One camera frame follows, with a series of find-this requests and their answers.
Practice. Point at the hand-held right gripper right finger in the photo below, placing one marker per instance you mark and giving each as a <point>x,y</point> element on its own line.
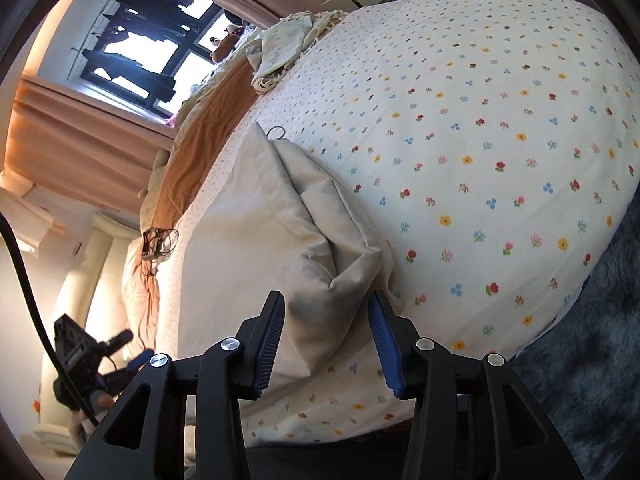
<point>385,345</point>

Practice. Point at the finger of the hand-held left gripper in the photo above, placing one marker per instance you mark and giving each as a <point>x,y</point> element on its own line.
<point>120,340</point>
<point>140,359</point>

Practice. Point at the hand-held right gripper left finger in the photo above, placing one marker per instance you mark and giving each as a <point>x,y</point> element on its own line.
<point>267,340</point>

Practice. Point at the cream large garment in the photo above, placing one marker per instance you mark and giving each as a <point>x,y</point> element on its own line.
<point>300,220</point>

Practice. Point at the cream patterned clothes pile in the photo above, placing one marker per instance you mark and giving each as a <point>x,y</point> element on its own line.
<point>277,45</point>

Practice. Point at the dark hanging clothes row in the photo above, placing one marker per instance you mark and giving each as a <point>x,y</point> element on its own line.
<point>145,0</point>

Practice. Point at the person's left hand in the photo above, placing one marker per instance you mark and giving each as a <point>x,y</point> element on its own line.
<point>102,401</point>

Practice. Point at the white upholstered furniture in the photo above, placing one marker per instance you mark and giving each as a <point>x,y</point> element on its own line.
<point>85,280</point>

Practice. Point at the white dotted bed cover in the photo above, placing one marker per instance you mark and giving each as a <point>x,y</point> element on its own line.
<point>210,200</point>

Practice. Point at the dark grey shaggy rug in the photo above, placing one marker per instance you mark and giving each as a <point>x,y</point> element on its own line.
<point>590,335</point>

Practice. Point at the floral print bed sheet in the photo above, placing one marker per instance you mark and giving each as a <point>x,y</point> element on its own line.
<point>475,160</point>

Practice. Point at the orange blanket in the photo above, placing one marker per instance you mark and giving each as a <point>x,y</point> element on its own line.
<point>200,145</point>

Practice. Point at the window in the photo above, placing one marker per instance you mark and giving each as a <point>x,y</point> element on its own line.
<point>150,55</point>

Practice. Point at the brown plush toy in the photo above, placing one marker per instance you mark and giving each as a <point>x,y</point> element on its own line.
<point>222,47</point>

